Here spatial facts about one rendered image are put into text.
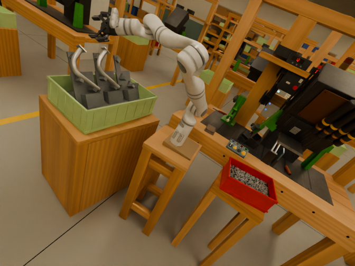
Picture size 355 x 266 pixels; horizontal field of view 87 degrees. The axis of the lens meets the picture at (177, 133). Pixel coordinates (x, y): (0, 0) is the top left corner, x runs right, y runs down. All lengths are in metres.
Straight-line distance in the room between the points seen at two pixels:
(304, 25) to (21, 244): 2.50
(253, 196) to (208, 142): 0.49
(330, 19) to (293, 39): 0.24
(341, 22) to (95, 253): 2.37
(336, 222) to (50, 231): 1.92
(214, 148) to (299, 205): 0.67
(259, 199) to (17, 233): 1.60
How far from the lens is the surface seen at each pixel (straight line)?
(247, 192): 1.22
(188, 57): 0.72
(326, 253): 1.82
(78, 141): 1.19
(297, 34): 1.86
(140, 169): 1.32
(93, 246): 1.71
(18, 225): 1.83
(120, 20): 1.04
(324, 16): 1.88
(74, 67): 1.33
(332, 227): 1.67
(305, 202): 1.55
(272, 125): 1.56
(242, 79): 1.98
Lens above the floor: 1.58
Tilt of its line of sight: 32 degrees down
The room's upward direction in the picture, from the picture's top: 25 degrees clockwise
